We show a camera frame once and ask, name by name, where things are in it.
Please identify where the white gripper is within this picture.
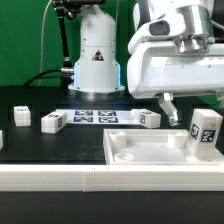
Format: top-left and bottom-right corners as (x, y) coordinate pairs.
(127, 16), (224, 126)

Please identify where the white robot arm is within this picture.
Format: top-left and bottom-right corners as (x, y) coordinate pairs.
(69, 0), (224, 126)

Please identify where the black camera stand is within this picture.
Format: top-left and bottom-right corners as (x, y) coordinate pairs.
(52, 0), (106, 68)

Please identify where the printed marker sheet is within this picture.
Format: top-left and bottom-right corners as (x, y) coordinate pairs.
(57, 109), (138, 125)

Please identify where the black cable bundle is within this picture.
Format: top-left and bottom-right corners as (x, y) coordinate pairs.
(23, 68), (75, 87)

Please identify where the white part left edge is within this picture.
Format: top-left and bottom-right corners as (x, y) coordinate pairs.
(0, 130), (3, 150)

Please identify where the white square tabletop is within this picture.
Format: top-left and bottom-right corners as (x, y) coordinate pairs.
(103, 129), (224, 165)

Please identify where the white obstacle fence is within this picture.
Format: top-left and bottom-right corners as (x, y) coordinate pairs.
(0, 165), (224, 192)

